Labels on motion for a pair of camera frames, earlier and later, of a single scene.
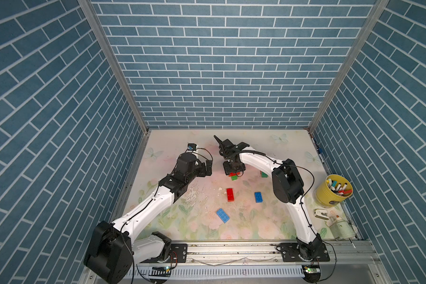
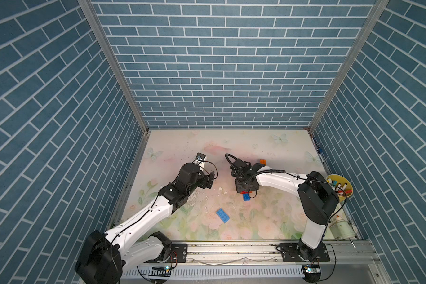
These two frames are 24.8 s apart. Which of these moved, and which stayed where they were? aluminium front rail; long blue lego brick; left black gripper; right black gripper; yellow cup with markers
Moved: left black gripper; right black gripper
Stayed: aluminium front rail; long blue lego brick; yellow cup with markers
